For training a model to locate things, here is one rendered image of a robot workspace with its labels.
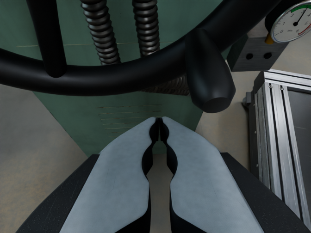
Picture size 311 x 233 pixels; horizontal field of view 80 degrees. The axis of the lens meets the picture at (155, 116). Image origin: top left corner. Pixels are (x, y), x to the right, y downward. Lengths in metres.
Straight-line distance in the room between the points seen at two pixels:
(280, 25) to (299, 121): 0.60
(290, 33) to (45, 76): 0.33
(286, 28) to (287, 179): 0.49
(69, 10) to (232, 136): 0.84
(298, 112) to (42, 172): 1.07
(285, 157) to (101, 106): 0.60
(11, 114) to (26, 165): 0.31
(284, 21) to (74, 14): 0.31
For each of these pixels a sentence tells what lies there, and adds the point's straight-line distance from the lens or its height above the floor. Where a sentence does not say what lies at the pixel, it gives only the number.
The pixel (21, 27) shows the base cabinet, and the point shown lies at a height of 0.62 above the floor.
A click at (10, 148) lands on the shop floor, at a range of 1.08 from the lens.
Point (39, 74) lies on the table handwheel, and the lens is 0.18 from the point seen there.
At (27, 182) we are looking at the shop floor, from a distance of 0.98.
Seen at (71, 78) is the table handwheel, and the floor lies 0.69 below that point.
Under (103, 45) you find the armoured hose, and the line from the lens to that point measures 0.22.
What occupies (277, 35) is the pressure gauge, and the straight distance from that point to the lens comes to 0.35.
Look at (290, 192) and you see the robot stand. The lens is 0.72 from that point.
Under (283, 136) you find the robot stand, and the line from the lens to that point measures 0.79.
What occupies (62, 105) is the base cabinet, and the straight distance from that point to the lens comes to 0.54.
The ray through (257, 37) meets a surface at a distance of 0.38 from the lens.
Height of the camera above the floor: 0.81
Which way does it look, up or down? 58 degrees down
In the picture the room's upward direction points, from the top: 2 degrees clockwise
